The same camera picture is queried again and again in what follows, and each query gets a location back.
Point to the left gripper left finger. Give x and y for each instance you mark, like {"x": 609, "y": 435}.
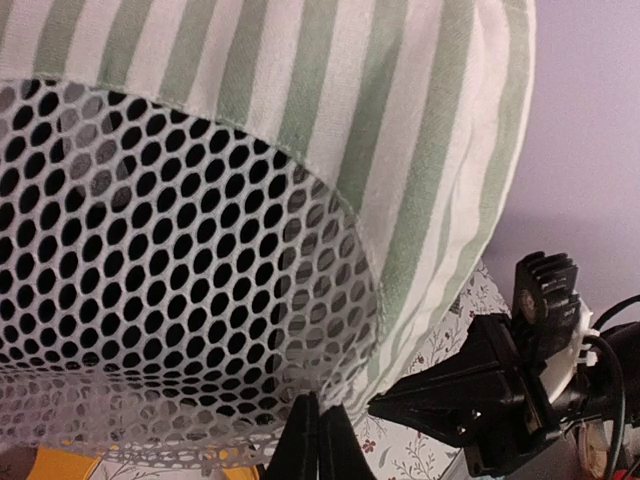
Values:
{"x": 296, "y": 454}

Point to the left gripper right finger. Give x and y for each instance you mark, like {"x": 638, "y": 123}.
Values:
{"x": 340, "y": 454}

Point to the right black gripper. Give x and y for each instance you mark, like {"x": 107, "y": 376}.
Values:
{"x": 488, "y": 402}

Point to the yellow double bowl holder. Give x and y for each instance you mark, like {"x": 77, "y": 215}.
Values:
{"x": 56, "y": 464}

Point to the green striped pet tent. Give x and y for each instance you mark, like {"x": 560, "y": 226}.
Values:
{"x": 211, "y": 207}

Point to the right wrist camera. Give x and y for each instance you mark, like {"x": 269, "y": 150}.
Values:
{"x": 549, "y": 320}

